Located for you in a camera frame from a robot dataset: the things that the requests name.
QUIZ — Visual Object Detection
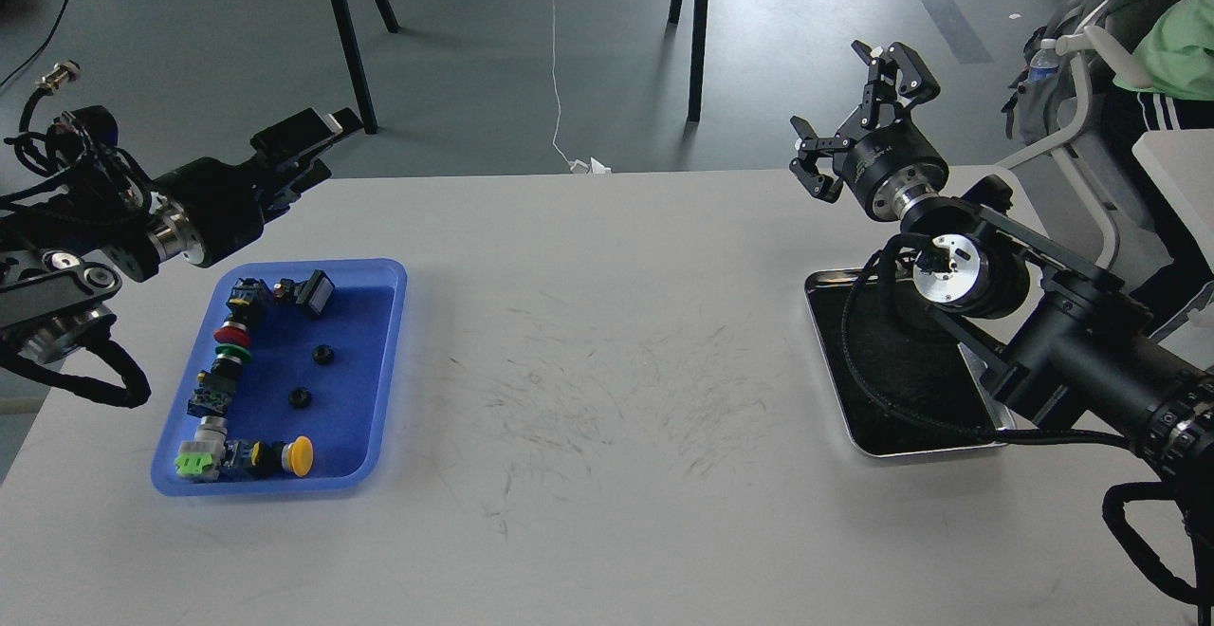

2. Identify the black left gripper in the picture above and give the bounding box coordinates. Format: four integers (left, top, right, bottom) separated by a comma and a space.
148, 108, 364, 267

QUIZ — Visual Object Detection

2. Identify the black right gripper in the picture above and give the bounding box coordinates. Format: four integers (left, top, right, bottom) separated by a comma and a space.
789, 40, 949, 221

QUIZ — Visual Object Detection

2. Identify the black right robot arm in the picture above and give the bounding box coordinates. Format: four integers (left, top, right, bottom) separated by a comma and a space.
789, 40, 1213, 625

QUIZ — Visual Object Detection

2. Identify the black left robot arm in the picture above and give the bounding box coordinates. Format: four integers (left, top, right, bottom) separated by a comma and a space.
2, 61, 363, 406

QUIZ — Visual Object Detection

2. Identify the blue plastic tray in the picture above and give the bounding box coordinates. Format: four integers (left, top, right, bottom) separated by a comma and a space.
149, 258, 408, 496

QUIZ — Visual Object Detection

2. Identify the silver metal tray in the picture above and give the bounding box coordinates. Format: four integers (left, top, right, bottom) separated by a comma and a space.
802, 271, 1019, 459

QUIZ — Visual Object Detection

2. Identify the black left stand leg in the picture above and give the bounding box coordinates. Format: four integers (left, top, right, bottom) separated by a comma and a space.
329, 0, 399, 135

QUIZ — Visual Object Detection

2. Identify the black stand leg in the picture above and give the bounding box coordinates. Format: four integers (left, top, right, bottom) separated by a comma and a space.
329, 0, 399, 135
666, 0, 709, 123

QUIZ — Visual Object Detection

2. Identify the grey backpack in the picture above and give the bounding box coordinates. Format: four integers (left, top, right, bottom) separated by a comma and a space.
1002, 0, 1105, 146

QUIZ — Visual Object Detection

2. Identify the plastic water bottle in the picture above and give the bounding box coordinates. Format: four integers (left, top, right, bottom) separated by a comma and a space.
1026, 38, 1061, 84

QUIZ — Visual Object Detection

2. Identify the black right stand leg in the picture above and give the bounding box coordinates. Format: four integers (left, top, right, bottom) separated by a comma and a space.
666, 0, 709, 123

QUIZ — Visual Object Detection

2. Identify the white side table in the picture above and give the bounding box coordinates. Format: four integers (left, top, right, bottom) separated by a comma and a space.
1131, 129, 1213, 266

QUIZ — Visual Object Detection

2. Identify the person in green shirt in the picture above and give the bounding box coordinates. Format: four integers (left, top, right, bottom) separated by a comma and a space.
1100, 0, 1213, 157

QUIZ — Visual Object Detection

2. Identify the black square button switch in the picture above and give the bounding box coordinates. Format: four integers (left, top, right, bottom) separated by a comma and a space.
270, 271, 337, 320

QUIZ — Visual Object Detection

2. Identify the red push button switch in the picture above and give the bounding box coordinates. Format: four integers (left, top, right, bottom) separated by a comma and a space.
212, 279, 273, 349

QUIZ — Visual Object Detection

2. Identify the green push button switch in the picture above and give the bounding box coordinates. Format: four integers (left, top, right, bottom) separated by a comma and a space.
187, 342, 253, 419

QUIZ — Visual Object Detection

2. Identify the white chair frame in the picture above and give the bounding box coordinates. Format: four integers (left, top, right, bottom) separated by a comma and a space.
995, 17, 1152, 267

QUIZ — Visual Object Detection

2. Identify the yellow push button switch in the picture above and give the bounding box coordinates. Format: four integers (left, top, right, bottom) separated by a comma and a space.
229, 436, 314, 480

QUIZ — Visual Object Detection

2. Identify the green white connector switch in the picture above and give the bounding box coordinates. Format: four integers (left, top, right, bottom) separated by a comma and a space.
174, 415, 229, 483

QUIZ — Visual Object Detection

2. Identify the white floor cable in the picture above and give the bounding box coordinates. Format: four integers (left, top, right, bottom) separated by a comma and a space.
520, 0, 613, 175

